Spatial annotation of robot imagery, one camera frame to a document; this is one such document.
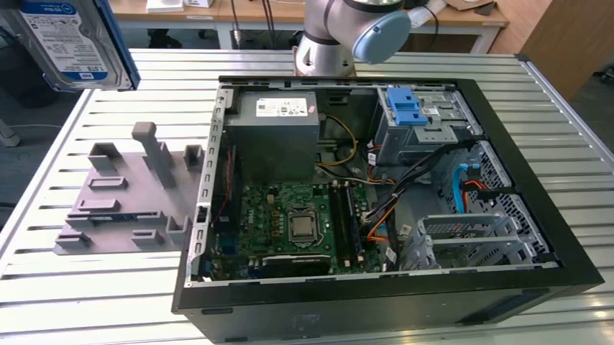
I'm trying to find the blue data wire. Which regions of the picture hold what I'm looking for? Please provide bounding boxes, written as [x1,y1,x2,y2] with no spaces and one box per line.
[452,163,481,216]

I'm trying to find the orange-red power wire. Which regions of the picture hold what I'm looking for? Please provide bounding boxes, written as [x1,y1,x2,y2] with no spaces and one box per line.
[460,181,514,202]

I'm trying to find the hard disk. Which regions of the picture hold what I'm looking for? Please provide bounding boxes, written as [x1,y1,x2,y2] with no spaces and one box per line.
[18,0,142,91]

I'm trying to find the metal disk bay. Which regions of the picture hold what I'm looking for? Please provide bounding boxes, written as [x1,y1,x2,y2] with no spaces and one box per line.
[414,211,548,270]

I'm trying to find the grey Dell power supply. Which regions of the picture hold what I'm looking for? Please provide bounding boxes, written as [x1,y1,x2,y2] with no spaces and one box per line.
[225,89,322,184]

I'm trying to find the green motherboard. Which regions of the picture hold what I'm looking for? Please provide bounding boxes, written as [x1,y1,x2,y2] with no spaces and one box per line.
[210,181,385,280]

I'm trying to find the silver CPU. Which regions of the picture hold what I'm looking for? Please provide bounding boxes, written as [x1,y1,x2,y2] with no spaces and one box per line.
[287,214,318,236]

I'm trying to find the RAM stick in motherboard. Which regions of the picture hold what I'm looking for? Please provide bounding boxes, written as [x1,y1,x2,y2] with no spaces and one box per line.
[345,185,365,254]

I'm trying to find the metal optical drive cage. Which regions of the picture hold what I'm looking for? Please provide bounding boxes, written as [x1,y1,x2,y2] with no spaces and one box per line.
[374,86,484,168]

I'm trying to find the black graphics card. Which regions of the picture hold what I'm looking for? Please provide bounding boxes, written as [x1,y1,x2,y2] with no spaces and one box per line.
[261,254,333,277]

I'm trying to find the blue plastic drive latch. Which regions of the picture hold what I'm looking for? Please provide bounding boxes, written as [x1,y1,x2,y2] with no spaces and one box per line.
[386,87,432,127]

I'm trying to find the grey parts rack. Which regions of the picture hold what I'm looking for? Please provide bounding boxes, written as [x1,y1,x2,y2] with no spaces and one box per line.
[54,121,209,257]

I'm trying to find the black open PC case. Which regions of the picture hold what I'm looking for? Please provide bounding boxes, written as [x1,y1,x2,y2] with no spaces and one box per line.
[171,74,605,343]

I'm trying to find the wooden desk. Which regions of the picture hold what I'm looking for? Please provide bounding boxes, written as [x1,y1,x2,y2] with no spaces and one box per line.
[110,0,510,51]

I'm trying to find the brown cardboard piece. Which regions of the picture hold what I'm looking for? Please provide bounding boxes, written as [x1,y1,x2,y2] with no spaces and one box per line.
[445,0,496,17]

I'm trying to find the wooden cabinet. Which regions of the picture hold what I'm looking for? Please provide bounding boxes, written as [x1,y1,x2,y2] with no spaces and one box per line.
[492,0,614,105]

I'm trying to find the yellow wire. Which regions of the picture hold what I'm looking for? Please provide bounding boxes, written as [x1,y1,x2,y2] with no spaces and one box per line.
[314,114,360,168]

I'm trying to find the orange-red drive cage wires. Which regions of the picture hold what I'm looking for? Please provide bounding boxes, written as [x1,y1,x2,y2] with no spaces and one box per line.
[366,142,388,184]

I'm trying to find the thin red wire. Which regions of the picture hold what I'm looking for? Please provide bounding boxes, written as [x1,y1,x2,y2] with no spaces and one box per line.
[214,145,238,221]

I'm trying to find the black cable bundle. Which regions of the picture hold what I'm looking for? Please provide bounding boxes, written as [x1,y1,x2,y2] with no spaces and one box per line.
[373,138,484,234]

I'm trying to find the orange wire bundle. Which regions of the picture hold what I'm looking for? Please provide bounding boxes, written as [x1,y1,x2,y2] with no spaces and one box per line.
[368,215,392,247]

